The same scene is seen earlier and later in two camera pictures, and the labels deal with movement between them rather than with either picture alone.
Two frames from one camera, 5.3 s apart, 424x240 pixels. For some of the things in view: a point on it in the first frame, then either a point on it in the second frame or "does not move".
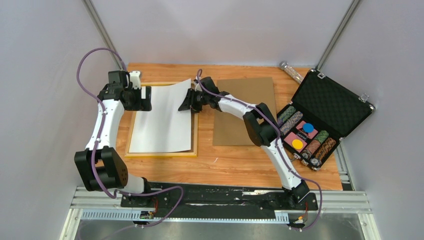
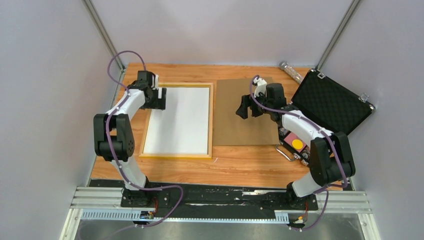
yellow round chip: (297, 144) does not move
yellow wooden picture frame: (194, 141) → (183, 85)
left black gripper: (142, 104) → (159, 103)
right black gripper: (191, 94) → (247, 101)
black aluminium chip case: (321, 113) does not move
